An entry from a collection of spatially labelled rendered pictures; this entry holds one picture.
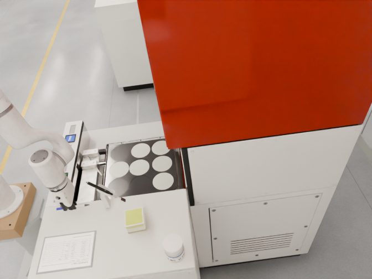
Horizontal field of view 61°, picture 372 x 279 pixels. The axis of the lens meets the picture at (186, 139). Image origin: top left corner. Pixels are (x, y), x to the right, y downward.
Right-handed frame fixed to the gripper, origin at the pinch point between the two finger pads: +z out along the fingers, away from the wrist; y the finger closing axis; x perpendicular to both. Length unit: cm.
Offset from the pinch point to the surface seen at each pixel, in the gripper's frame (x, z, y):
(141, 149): -27.5, 10.4, 35.7
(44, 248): 9.3, 3.5, -16.4
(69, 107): 69, 101, 195
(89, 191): -2.2, 12.4, 14.9
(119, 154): -16.2, 10.5, 34.3
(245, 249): -78, 76, 4
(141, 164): -27.8, 10.3, 25.8
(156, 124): -35, 18, 62
